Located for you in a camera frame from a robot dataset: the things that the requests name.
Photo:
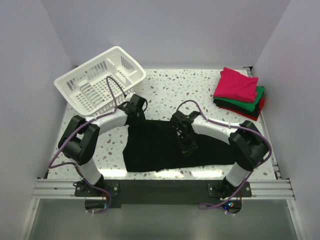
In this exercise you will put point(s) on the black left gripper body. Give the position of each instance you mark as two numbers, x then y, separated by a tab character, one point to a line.
140	117

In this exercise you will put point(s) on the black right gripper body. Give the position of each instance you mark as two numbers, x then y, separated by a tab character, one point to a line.
186	143

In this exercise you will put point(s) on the black t shirt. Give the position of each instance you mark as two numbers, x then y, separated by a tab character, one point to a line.
240	111
152	147

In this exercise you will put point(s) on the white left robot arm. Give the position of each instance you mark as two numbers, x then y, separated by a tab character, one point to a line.
79	140

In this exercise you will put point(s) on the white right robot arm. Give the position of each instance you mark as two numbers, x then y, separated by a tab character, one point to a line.
248	145

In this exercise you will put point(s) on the white plastic laundry basket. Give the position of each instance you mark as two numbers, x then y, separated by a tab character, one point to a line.
88	88

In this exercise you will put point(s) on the red folded t shirt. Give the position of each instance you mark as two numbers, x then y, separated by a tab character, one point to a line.
260	107

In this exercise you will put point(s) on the pink folded t shirt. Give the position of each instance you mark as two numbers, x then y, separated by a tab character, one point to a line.
236	86

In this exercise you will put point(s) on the black folded t shirt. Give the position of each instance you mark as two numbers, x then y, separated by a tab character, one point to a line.
240	111

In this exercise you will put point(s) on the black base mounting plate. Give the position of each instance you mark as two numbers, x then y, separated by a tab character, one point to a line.
155	192

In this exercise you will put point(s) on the green folded t shirt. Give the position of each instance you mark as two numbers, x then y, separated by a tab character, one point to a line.
249	106

